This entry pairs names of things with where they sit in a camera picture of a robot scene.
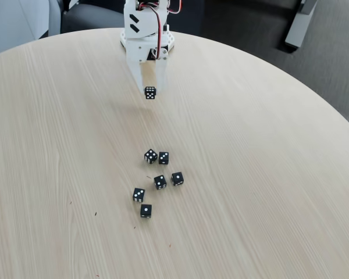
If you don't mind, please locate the grey fabric chair seat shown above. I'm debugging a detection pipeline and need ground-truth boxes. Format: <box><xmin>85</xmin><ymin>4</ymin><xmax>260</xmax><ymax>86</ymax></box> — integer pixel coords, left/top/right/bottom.
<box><xmin>60</xmin><ymin>3</ymin><xmax>126</xmax><ymax>34</ymax></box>

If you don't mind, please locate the black die showing one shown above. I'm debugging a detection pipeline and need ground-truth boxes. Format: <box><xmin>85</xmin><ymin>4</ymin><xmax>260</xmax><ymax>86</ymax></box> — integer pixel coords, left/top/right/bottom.
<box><xmin>170</xmin><ymin>171</ymin><xmax>184</xmax><ymax>187</ymax></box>
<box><xmin>140</xmin><ymin>203</ymin><xmax>153</xmax><ymax>219</ymax></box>

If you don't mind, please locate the black die showing two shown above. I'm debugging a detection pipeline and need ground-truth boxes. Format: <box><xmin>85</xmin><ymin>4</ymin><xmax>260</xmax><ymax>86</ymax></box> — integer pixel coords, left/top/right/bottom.
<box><xmin>153</xmin><ymin>174</ymin><xmax>168</xmax><ymax>191</ymax></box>

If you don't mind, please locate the pale white cabinet panel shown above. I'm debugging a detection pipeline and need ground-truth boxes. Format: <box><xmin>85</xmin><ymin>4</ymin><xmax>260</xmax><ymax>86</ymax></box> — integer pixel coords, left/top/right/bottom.
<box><xmin>0</xmin><ymin>0</ymin><xmax>61</xmax><ymax>58</ymax></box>

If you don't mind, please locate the grey metal table leg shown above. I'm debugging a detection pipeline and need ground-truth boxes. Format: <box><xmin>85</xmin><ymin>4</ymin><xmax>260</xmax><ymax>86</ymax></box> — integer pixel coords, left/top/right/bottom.
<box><xmin>284</xmin><ymin>0</ymin><xmax>318</xmax><ymax>49</ymax></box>

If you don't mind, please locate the red black servo cable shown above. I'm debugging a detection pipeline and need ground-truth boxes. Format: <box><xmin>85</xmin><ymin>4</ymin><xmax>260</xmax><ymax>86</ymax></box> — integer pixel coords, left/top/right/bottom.
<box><xmin>138</xmin><ymin>1</ymin><xmax>163</xmax><ymax>60</ymax></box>

